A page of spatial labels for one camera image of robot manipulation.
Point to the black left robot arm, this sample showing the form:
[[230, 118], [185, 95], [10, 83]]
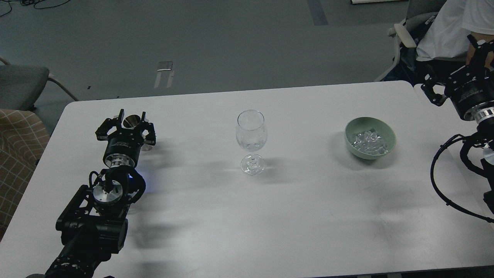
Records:
[[94, 224]]

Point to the grey office chair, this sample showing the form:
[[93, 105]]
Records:
[[406, 35]]

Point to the clear wine glass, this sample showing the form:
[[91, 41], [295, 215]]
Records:
[[251, 136]]

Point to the steel double jigger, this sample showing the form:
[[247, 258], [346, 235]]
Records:
[[131, 122]]

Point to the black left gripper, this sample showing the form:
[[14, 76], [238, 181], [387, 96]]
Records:
[[124, 147]]

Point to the grey chair at left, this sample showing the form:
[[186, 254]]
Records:
[[22, 85]]

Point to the metal floor plate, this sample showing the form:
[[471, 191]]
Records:
[[164, 74]]

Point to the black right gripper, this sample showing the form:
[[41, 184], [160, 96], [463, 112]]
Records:
[[470, 88]]

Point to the seated person white shirt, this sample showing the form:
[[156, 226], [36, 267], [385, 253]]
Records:
[[442, 41]]

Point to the green ceramic bowl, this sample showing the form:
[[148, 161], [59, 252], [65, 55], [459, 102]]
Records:
[[366, 123]]

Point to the beige checkered cushion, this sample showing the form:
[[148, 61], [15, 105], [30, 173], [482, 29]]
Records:
[[23, 139]]

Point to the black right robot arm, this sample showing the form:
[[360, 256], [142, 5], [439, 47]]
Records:
[[476, 154]]

